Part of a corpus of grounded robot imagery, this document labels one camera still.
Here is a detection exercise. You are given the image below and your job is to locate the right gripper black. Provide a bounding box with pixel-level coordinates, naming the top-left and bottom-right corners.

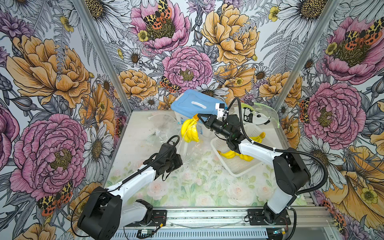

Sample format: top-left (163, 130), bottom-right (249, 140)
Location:
top-left (198, 113), bottom-right (233, 138)

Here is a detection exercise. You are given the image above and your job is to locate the banana with white wrap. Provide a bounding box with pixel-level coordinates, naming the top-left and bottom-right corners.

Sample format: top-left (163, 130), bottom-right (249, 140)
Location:
top-left (181, 115), bottom-right (200, 143)

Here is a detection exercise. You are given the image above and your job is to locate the panda zip-top bag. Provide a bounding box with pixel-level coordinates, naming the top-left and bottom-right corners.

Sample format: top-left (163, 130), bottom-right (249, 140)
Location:
top-left (228, 101), bottom-right (280, 129)

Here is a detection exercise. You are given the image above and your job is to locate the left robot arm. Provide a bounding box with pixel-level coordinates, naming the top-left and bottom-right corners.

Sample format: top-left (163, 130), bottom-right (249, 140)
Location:
top-left (71, 135), bottom-right (183, 240)

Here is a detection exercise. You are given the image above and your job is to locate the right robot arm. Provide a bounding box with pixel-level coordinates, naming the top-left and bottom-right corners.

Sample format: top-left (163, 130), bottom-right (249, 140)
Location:
top-left (197, 104), bottom-right (329, 225)

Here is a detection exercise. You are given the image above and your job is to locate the blue lid storage box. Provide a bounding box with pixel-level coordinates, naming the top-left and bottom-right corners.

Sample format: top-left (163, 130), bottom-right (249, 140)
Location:
top-left (171, 90), bottom-right (227, 137)

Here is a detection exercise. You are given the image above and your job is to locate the white plastic basket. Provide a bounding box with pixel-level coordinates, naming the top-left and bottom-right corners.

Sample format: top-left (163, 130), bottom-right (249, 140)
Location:
top-left (211, 124), bottom-right (282, 177)

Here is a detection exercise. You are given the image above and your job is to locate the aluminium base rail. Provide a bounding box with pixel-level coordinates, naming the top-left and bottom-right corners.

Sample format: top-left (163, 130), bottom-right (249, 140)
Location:
top-left (107, 207), bottom-right (341, 240)

